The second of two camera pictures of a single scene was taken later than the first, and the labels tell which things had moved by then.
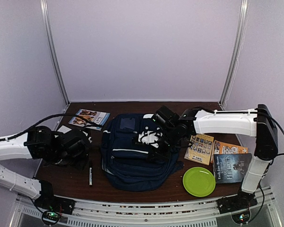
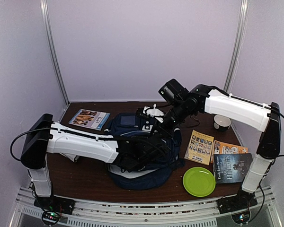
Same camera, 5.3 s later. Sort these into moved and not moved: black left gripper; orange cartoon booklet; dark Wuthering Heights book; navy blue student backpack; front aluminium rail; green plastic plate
Moved: black left gripper; navy blue student backpack
Not moved: orange cartoon booklet; front aluminium rail; green plastic plate; dark Wuthering Heights book
